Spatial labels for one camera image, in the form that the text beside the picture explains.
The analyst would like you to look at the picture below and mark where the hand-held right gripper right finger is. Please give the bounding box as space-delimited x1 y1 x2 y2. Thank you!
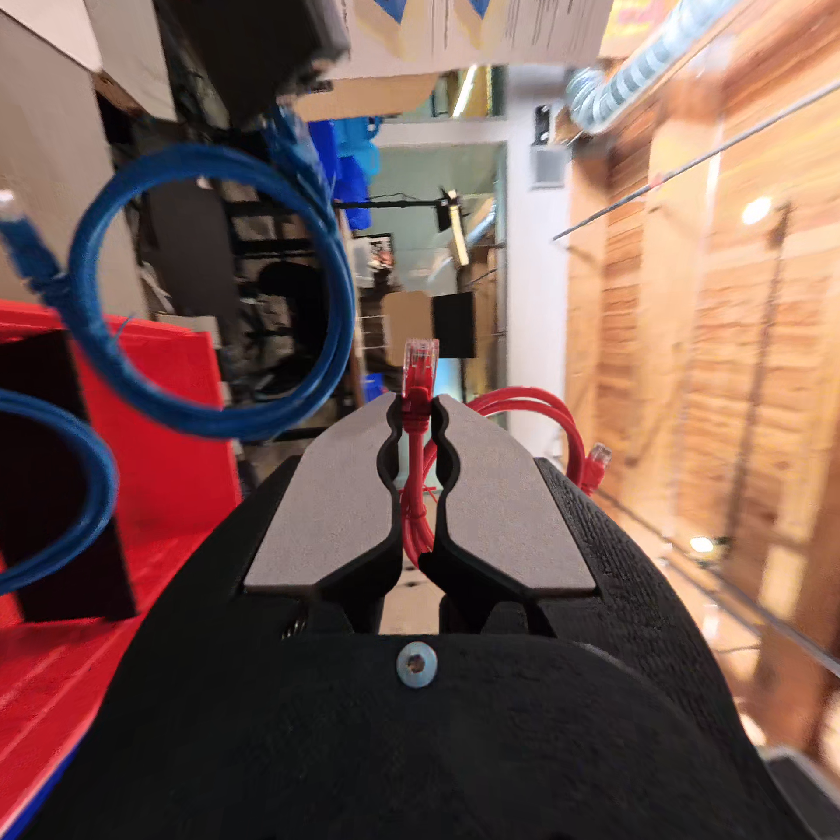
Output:
419 394 598 634

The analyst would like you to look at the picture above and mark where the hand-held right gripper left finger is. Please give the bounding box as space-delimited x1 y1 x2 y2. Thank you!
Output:
243 392 404 634

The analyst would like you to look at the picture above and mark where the blue ethernet cable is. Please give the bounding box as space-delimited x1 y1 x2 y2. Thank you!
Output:
0 387 120 597
0 105 358 442

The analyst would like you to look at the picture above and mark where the red ethernet cable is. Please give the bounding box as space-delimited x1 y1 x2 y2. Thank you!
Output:
399 338 614 572

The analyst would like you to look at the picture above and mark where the red plastic bin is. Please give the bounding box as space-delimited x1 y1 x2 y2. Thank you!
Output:
0 298 245 837

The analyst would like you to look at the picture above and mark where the blue plastic bin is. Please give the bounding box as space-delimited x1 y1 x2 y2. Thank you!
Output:
29 745 80 837

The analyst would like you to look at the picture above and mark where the black ethernet adapter box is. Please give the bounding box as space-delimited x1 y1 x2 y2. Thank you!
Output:
167 0 353 127

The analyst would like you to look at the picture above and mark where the black office chair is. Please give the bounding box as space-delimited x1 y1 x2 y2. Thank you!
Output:
255 261 330 398

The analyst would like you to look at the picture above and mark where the black bin divider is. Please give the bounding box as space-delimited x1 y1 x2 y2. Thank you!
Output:
0 328 140 624

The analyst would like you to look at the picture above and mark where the black flat box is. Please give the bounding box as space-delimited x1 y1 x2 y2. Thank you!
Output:
141 177 240 322

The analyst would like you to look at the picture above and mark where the black tripod light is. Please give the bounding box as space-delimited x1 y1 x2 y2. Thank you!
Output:
333 187 471 268

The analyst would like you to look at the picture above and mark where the light blue plastic crate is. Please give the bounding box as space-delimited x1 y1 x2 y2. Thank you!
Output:
333 115 383 179

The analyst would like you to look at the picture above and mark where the metal ceiling pipe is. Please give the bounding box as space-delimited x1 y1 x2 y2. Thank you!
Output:
551 79 840 242

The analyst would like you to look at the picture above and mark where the printed instruction sheet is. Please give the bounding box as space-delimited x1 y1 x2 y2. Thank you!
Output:
341 0 614 68

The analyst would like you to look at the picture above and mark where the black wall panel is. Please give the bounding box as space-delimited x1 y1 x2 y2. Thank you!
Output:
432 290 478 360

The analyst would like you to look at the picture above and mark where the grey wall vent grille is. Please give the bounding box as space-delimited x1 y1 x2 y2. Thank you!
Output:
529 144 570 191

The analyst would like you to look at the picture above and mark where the silver spiral duct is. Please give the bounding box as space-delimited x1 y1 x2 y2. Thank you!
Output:
566 0 746 133

